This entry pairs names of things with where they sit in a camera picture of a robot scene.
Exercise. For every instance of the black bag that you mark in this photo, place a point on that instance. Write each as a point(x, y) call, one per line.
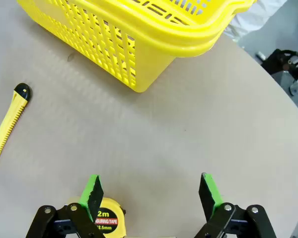
point(275, 63)

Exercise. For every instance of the yellow plastic shopping basket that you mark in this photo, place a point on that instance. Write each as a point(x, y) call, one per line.
point(151, 57)

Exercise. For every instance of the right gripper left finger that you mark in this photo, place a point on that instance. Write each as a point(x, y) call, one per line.
point(85, 196)

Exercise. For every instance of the yellow black utility knife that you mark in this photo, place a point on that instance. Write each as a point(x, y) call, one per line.
point(10, 119)

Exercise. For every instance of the person in white coverall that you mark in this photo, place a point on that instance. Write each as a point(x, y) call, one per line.
point(253, 15)

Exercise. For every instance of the yellow tape measure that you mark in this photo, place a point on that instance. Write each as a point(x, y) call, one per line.
point(109, 218)

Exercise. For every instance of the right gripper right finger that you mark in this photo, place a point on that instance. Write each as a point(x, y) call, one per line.
point(211, 198)

